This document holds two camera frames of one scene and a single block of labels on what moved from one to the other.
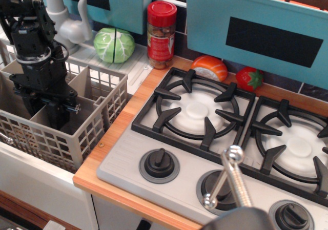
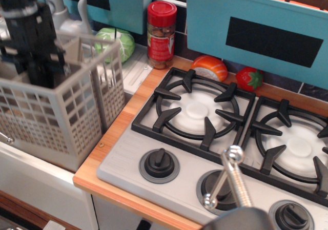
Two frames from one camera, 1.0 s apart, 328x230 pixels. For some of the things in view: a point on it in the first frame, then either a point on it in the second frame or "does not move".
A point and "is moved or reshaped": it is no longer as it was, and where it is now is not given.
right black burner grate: x=289 y=144 does not move
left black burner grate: x=187 y=110 does not move
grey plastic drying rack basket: x=98 y=95 is moved or reshaped
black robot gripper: x=46 y=81 -> x=30 y=41
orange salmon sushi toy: x=210 y=67 does not move
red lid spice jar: x=161 y=21 does not move
